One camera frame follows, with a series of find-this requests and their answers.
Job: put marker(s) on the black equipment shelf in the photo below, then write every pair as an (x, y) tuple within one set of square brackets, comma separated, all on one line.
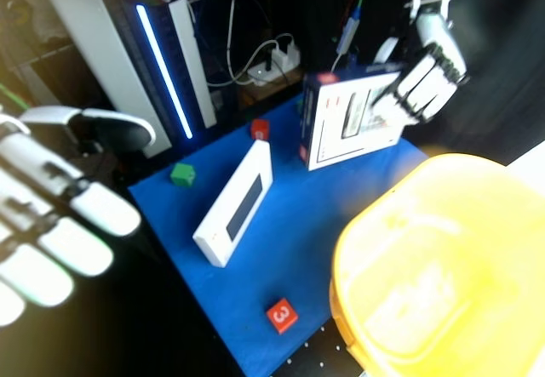
[(264, 94)]

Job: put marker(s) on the white power strip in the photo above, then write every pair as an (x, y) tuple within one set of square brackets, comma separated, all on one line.
[(272, 68)]

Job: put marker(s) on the green wooden block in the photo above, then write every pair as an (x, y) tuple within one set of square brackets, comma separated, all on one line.
[(183, 175)]

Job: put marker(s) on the red block with number three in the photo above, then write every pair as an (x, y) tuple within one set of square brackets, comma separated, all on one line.
[(282, 315)]

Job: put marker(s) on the blue table cloth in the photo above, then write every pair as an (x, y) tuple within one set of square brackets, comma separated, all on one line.
[(298, 224)]

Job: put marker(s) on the yellow plastic bin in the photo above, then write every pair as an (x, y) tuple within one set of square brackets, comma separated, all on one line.
[(426, 266)]

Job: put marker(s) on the black backdrop cloth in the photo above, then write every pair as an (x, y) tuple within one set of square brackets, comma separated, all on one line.
[(502, 75)]

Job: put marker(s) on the red wooden block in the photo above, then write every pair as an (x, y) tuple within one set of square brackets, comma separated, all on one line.
[(259, 129)]

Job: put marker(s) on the computer tower with blue light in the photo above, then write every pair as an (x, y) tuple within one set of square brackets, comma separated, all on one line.
[(127, 53)]

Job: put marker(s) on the white box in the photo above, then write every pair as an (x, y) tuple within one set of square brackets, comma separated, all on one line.
[(221, 224)]

